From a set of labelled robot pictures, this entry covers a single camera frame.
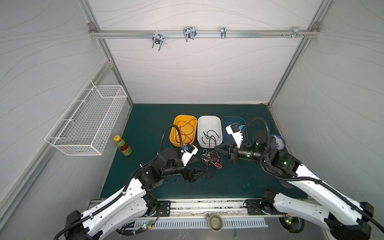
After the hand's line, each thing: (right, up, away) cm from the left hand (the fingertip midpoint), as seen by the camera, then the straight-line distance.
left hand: (202, 163), depth 69 cm
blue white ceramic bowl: (+52, +5, +27) cm, 58 cm away
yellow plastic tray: (-18, +8, +33) cm, 38 cm away
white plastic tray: (+4, +17, +39) cm, 43 cm away
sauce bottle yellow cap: (-44, +2, +18) cm, 48 cm away
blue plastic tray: (+20, +19, +36) cm, 45 cm away
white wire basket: (-55, +17, 0) cm, 57 cm away
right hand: (+6, +11, -7) cm, 14 cm away
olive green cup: (+6, -28, 0) cm, 29 cm away
